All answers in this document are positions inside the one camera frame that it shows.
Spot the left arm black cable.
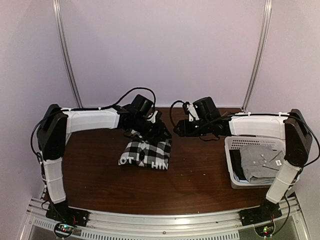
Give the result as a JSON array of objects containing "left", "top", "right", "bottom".
[{"left": 99, "top": 86, "right": 157, "bottom": 111}]

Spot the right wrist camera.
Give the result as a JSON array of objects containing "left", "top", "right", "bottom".
[{"left": 182, "top": 101, "right": 199, "bottom": 122}]

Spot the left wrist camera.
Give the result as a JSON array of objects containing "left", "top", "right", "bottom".
[{"left": 147, "top": 110, "right": 162, "bottom": 124}]

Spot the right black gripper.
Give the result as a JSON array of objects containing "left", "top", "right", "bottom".
[{"left": 172, "top": 118, "right": 211, "bottom": 138}]

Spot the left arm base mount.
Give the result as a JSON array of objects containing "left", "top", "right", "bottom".
[{"left": 45, "top": 204, "right": 89, "bottom": 227}]

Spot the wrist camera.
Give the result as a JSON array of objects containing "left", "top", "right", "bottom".
[
  {"left": 147, "top": 110, "right": 162, "bottom": 124},
  {"left": 182, "top": 101, "right": 199, "bottom": 122}
]

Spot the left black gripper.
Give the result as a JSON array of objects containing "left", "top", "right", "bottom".
[{"left": 133, "top": 115, "right": 172, "bottom": 144}]

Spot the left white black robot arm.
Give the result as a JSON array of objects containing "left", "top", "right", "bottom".
[{"left": 30, "top": 94, "right": 172, "bottom": 222}]

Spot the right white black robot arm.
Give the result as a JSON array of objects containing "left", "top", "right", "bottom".
[{"left": 171, "top": 97, "right": 317, "bottom": 221}]

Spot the circuit board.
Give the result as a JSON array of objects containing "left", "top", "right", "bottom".
[
  {"left": 254, "top": 223, "right": 275, "bottom": 238},
  {"left": 53, "top": 222, "right": 75, "bottom": 238}
]

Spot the aluminium frame post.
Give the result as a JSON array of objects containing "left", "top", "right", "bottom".
[
  {"left": 52, "top": 0, "right": 83, "bottom": 108},
  {"left": 241, "top": 0, "right": 273, "bottom": 112}
]

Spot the right aluminium frame post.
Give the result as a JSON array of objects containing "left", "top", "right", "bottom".
[{"left": 241, "top": 0, "right": 273, "bottom": 112}]

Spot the right circuit board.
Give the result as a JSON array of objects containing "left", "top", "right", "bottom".
[{"left": 254, "top": 223, "right": 275, "bottom": 238}]

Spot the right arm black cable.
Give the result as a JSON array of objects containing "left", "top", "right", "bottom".
[{"left": 169, "top": 99, "right": 188, "bottom": 128}]

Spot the grey button shirt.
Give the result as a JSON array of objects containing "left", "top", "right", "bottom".
[{"left": 239, "top": 145, "right": 285, "bottom": 186}]

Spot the black white plaid shirt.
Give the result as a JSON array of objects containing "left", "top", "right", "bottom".
[{"left": 118, "top": 130, "right": 172, "bottom": 171}]

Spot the left circuit board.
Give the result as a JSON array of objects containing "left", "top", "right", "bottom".
[{"left": 53, "top": 222, "right": 75, "bottom": 238}]

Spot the left aluminium frame post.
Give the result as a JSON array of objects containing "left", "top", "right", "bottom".
[{"left": 52, "top": 0, "right": 83, "bottom": 108}]

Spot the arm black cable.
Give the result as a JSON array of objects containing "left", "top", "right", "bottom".
[
  {"left": 169, "top": 99, "right": 188, "bottom": 128},
  {"left": 99, "top": 86, "right": 157, "bottom": 111}
]

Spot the black folded shirt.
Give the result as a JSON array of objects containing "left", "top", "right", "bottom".
[{"left": 229, "top": 149, "right": 246, "bottom": 181}]

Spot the front aluminium rail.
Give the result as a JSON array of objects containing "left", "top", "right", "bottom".
[{"left": 24, "top": 196, "right": 305, "bottom": 240}]

